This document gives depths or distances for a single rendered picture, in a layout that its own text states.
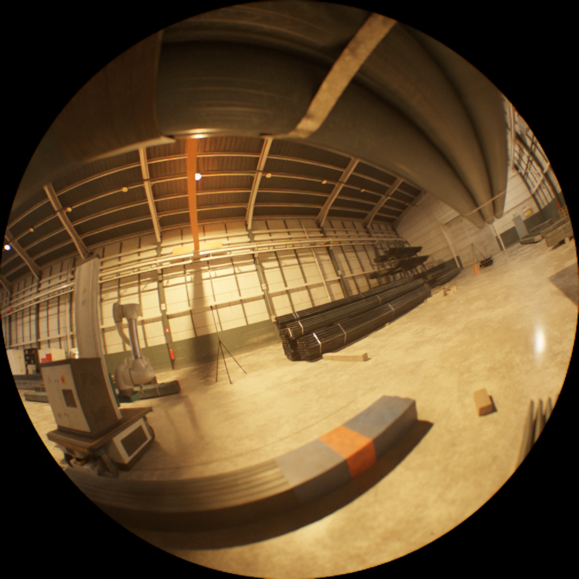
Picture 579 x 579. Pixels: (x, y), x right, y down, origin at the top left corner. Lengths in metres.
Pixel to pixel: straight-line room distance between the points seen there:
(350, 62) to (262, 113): 0.14
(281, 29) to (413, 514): 1.08
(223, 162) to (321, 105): 10.33
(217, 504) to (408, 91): 1.19
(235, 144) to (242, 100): 9.98
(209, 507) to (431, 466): 0.85
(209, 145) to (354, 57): 9.88
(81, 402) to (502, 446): 2.06
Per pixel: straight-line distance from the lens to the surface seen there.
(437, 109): 0.46
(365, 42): 0.31
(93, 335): 1.86
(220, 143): 10.12
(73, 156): 0.35
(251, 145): 10.43
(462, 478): 0.90
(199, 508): 0.88
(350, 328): 4.06
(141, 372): 1.77
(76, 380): 1.46
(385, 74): 0.36
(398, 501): 0.86
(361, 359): 2.56
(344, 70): 0.31
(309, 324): 3.63
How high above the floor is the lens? 0.76
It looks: 11 degrees up
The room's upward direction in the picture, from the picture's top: 17 degrees counter-clockwise
